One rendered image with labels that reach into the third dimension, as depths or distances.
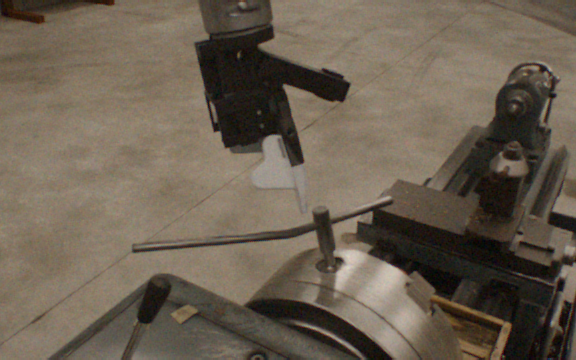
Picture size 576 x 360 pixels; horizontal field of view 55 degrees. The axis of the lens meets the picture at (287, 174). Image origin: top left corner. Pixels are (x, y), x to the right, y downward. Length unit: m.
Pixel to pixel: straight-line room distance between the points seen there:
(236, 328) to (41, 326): 2.02
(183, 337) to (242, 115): 0.25
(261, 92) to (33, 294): 2.29
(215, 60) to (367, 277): 0.34
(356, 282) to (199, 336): 0.21
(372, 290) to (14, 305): 2.21
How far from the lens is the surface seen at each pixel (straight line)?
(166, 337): 0.64
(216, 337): 0.63
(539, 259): 1.31
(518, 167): 1.26
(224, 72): 0.60
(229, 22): 0.58
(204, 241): 0.67
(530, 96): 1.76
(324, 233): 0.71
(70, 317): 2.61
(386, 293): 0.72
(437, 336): 0.75
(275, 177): 0.60
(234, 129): 0.61
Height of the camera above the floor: 1.71
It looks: 30 degrees down
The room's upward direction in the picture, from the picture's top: straight up
